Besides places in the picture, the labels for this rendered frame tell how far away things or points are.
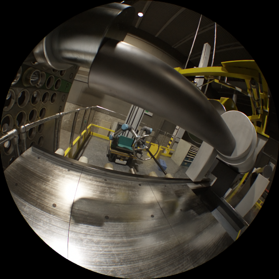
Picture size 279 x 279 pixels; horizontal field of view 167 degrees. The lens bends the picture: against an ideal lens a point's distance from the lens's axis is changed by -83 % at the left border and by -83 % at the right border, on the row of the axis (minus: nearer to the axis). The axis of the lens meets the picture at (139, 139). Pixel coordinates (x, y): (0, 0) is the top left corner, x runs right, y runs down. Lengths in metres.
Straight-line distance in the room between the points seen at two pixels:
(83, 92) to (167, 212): 8.32
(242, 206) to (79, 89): 8.97
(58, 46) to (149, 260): 0.47
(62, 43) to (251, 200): 1.02
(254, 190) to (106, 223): 0.89
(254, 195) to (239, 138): 0.56
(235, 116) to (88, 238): 0.65
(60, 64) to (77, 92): 8.33
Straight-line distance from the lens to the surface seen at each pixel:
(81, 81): 8.49
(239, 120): 0.46
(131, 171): 0.66
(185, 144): 4.15
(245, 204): 0.90
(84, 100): 8.24
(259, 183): 0.88
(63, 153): 0.67
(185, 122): 0.16
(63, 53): 0.16
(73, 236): 0.32
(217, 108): 0.81
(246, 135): 0.43
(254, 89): 0.99
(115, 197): 0.40
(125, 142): 2.32
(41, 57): 0.17
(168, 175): 0.86
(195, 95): 0.15
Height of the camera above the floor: 1.25
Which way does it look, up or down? 14 degrees down
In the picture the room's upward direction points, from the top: 23 degrees clockwise
